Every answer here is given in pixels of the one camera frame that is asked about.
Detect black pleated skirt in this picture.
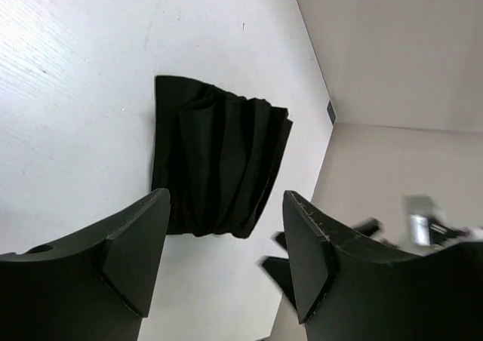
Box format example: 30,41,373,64
151,75,293,239

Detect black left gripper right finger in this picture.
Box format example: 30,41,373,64
283,191,482,340

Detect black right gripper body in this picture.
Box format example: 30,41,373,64
352,195,482,251

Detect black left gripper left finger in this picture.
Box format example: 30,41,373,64
1,189,171,340

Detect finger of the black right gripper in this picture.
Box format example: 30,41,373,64
272,232,288,250
260,257,293,292

